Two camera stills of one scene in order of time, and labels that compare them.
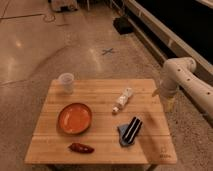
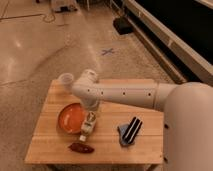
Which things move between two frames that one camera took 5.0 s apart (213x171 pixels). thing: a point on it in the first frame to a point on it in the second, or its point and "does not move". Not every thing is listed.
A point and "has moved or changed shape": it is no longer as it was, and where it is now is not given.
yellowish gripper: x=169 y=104 to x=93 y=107
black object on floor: x=123 y=25 does not move
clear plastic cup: x=67 y=80 does not move
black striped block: x=133 y=130 does not move
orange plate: x=74 y=118 does not move
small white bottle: x=123 y=99 has moved or changed shape
